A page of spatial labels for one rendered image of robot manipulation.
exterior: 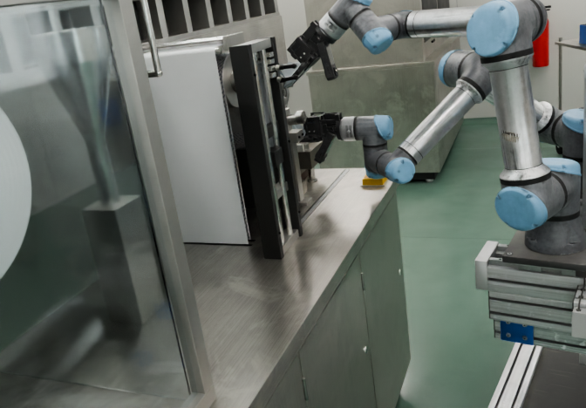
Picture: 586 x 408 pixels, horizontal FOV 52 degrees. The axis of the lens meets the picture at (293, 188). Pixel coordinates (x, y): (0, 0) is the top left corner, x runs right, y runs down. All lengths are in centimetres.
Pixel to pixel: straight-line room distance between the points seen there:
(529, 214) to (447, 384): 120
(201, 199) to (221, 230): 10
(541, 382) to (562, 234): 72
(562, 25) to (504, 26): 482
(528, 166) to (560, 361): 101
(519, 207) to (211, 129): 78
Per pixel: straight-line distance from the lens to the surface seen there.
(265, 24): 263
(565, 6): 621
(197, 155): 163
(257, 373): 114
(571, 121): 209
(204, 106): 158
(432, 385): 255
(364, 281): 179
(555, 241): 166
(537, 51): 608
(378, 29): 168
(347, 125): 185
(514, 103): 147
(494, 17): 143
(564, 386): 224
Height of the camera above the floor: 155
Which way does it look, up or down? 18 degrees down
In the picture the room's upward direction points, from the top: 8 degrees counter-clockwise
